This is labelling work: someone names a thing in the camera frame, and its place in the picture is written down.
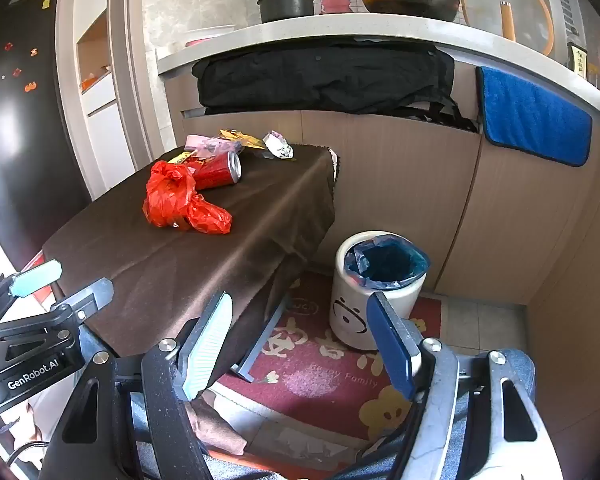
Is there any black fridge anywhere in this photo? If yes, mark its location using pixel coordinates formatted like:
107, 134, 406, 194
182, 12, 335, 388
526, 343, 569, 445
0, 0, 93, 271

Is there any brown tablecloth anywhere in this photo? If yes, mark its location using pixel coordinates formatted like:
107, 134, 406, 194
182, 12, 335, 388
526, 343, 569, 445
41, 142, 340, 376

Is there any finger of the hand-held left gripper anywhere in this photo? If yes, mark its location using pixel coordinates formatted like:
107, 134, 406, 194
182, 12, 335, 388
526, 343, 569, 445
54, 277, 115, 322
0, 258, 64, 320

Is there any blue towel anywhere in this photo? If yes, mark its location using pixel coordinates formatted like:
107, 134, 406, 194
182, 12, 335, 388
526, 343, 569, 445
476, 66, 593, 167

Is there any white crumpled wrapper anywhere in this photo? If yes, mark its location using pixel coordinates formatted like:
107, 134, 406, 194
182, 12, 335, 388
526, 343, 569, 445
262, 131, 297, 160

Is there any white bin with face print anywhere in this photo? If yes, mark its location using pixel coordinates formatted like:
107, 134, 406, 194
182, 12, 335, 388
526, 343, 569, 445
329, 230, 431, 351

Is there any red drink can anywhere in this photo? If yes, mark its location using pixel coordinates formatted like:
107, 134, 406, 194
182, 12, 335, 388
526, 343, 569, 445
192, 150, 243, 191

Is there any beige kitchen cabinet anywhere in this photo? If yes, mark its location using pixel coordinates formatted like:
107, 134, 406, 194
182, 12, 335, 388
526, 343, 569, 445
157, 12, 600, 453

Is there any group of fridge magnets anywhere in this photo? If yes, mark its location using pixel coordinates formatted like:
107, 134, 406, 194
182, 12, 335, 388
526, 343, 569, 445
0, 0, 53, 118

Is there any red plastic bag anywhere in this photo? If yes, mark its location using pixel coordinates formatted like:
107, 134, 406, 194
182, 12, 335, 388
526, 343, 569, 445
142, 160, 233, 235

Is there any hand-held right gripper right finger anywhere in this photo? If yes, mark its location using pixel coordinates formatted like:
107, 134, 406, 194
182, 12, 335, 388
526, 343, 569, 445
366, 291, 566, 480

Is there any black pot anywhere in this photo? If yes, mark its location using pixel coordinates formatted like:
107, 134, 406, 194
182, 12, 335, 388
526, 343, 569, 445
257, 0, 317, 24

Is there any small framed sign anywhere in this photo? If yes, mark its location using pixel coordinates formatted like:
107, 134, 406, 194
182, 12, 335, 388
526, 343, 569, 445
567, 42, 589, 81

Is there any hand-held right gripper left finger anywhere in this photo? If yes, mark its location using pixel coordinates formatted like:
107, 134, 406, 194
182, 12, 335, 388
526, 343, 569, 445
42, 291, 236, 480

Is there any grey folding table frame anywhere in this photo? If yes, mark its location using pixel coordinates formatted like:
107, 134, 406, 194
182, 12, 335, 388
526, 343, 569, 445
230, 280, 301, 383

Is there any blue bin liner bag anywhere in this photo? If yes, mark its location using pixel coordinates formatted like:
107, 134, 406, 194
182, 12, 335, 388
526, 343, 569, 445
343, 237, 431, 291

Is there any glass lid with orange rim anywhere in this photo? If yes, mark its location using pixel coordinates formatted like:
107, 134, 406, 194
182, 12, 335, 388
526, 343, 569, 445
461, 0, 555, 56

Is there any pink wrapper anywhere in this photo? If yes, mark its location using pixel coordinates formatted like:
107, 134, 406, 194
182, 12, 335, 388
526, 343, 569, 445
184, 134, 243, 158

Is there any red patterned floor mat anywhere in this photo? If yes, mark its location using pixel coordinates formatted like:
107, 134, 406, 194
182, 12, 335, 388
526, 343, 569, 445
210, 270, 446, 461

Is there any black bag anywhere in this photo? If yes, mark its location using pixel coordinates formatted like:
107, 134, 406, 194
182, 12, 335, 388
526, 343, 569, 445
192, 42, 481, 133

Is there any white wall cabinet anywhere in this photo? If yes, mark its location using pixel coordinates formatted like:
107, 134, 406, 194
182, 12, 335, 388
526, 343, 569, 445
55, 0, 167, 201

